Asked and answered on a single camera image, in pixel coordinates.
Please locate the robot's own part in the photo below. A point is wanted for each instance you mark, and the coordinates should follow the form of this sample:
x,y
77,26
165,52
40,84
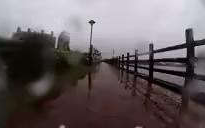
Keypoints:
x,y
62,126
138,126

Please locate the wet red paved path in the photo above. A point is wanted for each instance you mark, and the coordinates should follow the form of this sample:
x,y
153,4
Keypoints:
x,y
103,100

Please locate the large building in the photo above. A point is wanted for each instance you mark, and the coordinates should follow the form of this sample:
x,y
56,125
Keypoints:
x,y
33,36

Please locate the street lamp pole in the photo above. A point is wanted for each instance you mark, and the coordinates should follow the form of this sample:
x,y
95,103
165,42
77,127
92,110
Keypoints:
x,y
91,40

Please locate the tree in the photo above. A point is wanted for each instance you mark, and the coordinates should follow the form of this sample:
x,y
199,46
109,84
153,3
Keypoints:
x,y
96,54

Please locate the grey water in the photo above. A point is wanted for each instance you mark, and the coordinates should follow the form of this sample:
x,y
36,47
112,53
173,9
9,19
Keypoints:
x,y
203,71

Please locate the dark wooden rail fence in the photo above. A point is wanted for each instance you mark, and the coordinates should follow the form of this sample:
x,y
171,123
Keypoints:
x,y
190,60

